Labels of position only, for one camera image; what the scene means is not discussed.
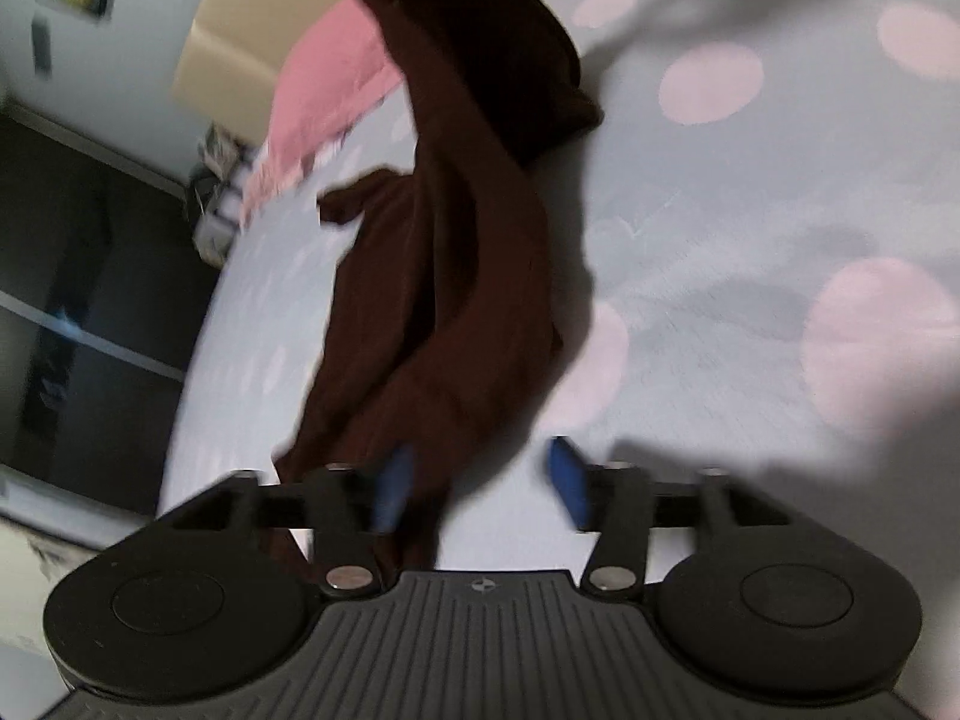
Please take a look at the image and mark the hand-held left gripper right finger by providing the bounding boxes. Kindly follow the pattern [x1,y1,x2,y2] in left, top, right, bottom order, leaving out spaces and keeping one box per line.
[545,435,809,605]

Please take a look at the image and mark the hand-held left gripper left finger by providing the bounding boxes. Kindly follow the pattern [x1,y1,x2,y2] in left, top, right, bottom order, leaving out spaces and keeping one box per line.
[159,442,418,602]

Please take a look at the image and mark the dark maroon pants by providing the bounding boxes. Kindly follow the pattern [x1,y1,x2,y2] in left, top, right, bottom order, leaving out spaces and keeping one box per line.
[271,0,605,572]

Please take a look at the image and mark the white bedside drawer unit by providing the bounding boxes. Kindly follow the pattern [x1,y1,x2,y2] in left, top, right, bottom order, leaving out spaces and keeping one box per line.
[184,124,257,271]

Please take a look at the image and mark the pink patterned pillow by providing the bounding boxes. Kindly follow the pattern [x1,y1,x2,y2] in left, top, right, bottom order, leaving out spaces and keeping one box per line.
[238,131,353,235]

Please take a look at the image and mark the black wardrobe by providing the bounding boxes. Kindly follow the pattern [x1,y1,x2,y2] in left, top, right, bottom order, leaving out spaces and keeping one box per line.
[0,99,220,520]

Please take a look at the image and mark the beige padded headboard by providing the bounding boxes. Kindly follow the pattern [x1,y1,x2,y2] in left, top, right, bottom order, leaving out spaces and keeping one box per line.
[172,0,347,145]

